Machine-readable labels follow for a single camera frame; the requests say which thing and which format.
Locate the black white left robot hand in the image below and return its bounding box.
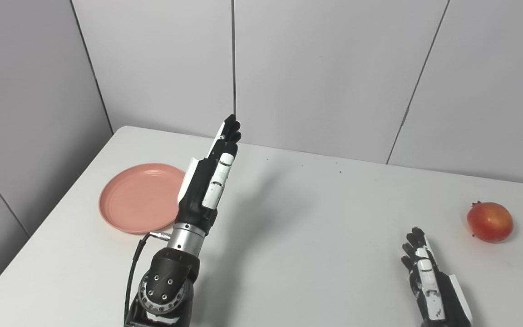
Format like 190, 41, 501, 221
178, 114, 242, 234

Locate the pink round plate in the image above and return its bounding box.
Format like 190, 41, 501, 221
99, 163, 186, 235

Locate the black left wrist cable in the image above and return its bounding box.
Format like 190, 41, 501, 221
124, 231, 172, 327

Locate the red pomegranate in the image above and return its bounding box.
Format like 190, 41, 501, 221
466, 201, 514, 243

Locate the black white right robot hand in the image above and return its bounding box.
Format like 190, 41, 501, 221
401, 227, 474, 327

